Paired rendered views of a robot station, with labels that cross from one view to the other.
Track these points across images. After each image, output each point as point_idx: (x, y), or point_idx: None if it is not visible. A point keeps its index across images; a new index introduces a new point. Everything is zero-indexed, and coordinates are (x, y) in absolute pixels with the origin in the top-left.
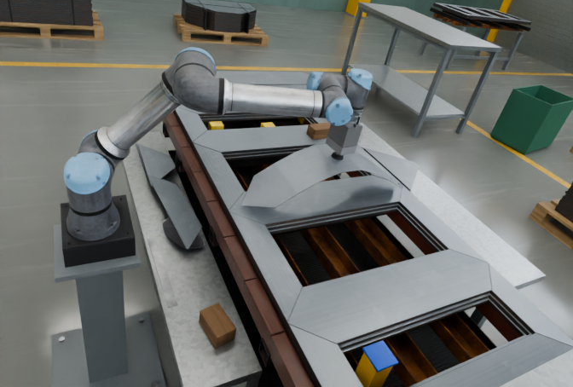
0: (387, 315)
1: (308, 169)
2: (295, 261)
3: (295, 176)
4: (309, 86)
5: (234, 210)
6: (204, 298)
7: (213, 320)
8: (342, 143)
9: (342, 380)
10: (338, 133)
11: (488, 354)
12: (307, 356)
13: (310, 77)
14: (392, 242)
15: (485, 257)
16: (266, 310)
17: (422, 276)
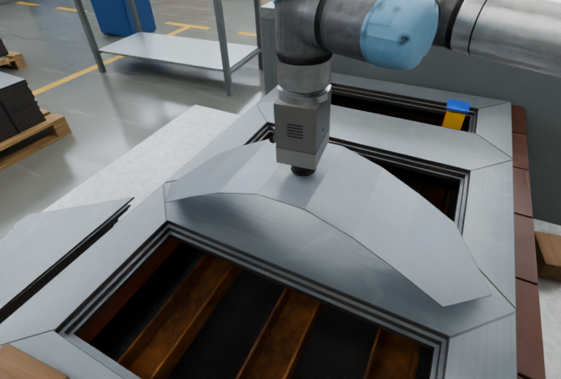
0: (407, 124)
1: (372, 193)
2: (329, 319)
3: (397, 210)
4: (430, 35)
5: (502, 303)
6: (548, 303)
7: (560, 250)
8: (328, 121)
9: (491, 122)
10: (324, 119)
11: (362, 88)
12: (510, 139)
13: (430, 14)
14: (182, 247)
15: (209, 131)
16: (521, 184)
17: (333, 123)
